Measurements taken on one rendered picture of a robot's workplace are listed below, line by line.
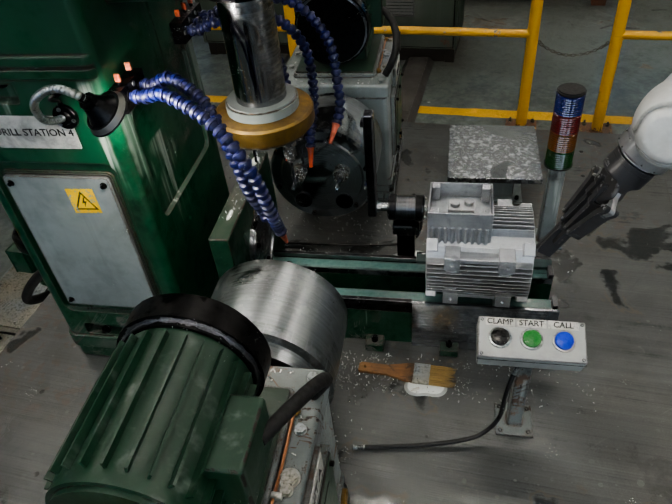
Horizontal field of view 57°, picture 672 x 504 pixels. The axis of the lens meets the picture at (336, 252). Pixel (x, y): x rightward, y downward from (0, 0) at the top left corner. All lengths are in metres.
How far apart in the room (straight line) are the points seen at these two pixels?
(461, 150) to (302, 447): 1.13
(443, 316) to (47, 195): 0.79
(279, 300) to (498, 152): 0.94
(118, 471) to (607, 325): 1.12
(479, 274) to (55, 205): 0.78
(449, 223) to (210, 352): 0.61
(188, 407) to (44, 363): 0.93
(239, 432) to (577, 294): 1.03
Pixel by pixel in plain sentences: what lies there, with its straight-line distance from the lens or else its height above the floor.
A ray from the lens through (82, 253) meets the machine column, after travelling 1.26.
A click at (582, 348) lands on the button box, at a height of 1.06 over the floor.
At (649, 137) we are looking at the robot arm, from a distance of 0.84.
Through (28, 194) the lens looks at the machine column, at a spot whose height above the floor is 1.26.
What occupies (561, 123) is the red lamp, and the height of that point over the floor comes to 1.15.
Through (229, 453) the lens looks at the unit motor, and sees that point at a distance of 0.64.
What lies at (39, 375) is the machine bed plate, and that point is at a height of 0.80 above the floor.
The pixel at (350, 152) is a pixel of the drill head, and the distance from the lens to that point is 1.40.
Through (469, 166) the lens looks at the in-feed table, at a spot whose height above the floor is 0.92.
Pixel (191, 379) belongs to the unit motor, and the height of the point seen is 1.35.
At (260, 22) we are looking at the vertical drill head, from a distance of 1.03.
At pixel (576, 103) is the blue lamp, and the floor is 1.20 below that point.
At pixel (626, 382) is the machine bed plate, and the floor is 0.80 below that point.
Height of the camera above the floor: 1.85
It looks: 41 degrees down
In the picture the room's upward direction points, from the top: 6 degrees counter-clockwise
